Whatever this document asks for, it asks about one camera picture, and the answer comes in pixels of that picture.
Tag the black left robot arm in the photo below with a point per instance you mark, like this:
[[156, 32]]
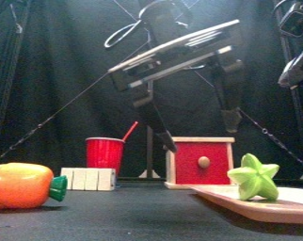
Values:
[[166, 19]]

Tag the red plastic cup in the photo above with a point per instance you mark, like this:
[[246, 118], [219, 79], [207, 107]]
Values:
[[104, 155]]

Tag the red wooden drawer box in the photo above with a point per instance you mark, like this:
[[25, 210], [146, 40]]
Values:
[[191, 172]]

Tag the black backdrop cloth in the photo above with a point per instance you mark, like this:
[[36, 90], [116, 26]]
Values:
[[73, 78]]

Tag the white segmented block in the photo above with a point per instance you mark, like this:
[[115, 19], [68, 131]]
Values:
[[88, 179]]

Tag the green toy star fruit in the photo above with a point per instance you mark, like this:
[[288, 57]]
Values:
[[254, 182]]

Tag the orange toy carrot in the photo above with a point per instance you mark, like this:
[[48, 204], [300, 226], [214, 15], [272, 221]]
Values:
[[19, 185]]

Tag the wooden cutting board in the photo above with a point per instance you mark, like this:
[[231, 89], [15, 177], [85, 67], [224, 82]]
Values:
[[262, 213]]

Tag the dark metal frame post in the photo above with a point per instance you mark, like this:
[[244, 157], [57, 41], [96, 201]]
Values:
[[286, 47]]

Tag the metal frame post with foot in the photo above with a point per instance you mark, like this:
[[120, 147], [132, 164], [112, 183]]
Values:
[[150, 150]]

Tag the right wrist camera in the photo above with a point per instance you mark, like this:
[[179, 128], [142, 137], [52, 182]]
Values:
[[298, 23]]

